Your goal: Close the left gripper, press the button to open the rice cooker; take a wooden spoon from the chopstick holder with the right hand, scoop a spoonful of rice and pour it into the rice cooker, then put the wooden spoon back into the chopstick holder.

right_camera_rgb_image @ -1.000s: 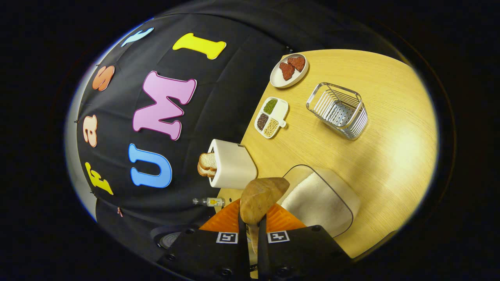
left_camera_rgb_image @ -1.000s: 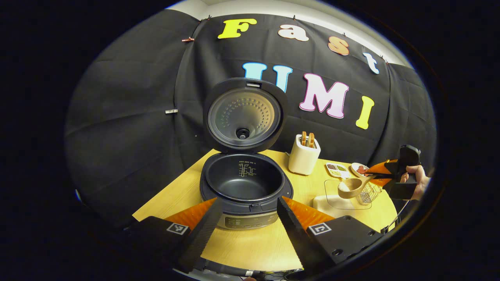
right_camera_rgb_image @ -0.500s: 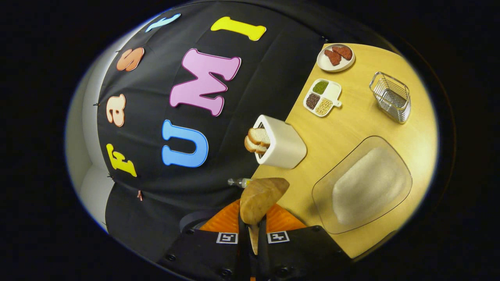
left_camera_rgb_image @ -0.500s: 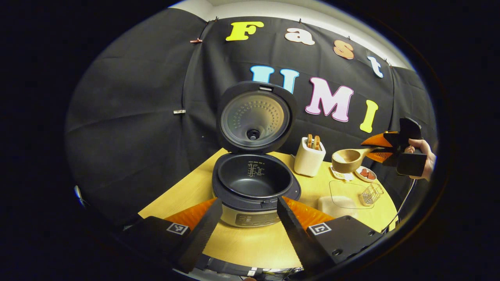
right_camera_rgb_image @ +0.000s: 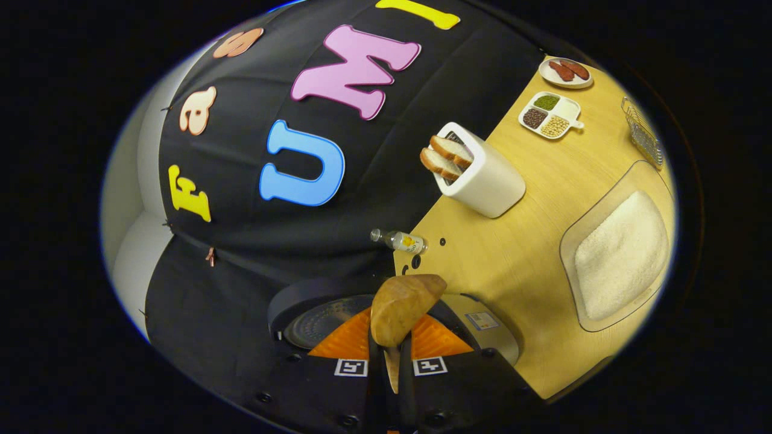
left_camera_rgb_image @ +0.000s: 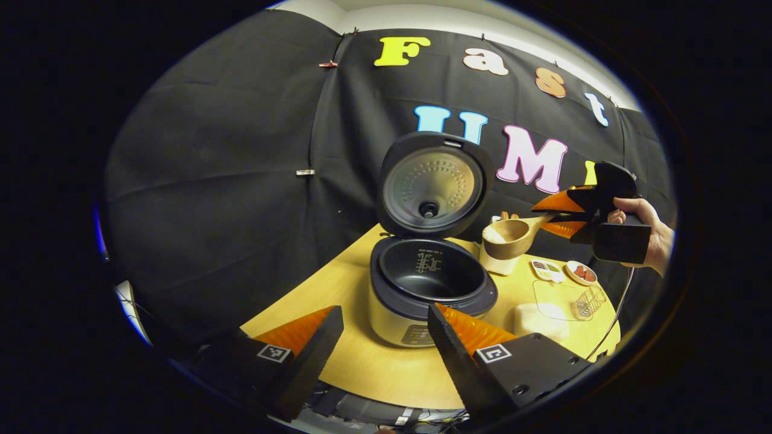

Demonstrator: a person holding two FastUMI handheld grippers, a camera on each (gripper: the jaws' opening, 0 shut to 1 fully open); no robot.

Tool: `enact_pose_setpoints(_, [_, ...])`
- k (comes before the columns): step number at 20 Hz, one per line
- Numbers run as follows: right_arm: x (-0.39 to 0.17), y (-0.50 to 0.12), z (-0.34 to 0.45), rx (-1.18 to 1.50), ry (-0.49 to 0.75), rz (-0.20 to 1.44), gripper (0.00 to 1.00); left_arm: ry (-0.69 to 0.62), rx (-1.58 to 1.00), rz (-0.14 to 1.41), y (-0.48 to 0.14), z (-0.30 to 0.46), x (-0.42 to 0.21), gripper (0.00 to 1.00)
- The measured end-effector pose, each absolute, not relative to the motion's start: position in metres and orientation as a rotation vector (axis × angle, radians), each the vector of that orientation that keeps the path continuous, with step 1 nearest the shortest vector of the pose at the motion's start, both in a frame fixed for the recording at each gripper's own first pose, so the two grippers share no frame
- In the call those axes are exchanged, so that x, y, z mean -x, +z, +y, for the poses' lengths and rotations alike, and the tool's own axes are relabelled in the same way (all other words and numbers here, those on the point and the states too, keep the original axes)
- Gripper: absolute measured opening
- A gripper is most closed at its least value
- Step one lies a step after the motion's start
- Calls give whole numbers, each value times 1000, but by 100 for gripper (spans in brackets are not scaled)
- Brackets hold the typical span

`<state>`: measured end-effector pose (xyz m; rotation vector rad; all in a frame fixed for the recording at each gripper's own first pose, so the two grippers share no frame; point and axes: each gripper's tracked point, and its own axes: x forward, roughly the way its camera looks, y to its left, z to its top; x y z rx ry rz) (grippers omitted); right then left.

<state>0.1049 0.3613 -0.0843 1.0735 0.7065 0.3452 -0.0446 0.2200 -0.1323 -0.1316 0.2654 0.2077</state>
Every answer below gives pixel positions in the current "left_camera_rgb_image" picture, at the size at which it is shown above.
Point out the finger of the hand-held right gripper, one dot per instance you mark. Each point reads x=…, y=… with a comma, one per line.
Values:
x=567, y=229
x=570, y=202

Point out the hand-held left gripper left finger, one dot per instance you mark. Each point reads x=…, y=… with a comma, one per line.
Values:
x=313, y=367

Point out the dark grey rice cooker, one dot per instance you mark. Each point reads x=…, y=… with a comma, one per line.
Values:
x=434, y=271

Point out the white divided dish of beans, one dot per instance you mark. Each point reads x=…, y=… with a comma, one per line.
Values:
x=546, y=272

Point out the white toaster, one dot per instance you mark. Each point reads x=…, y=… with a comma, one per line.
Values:
x=497, y=265

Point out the wooden spoon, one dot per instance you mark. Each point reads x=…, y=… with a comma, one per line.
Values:
x=509, y=238

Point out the white round plate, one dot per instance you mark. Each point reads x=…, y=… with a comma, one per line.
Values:
x=573, y=279

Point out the red meat slice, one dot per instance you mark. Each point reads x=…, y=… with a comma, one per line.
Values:
x=589, y=275
x=580, y=271

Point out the black backdrop cloth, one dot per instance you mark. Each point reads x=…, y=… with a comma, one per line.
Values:
x=211, y=211

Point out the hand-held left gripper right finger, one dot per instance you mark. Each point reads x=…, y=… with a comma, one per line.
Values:
x=458, y=367

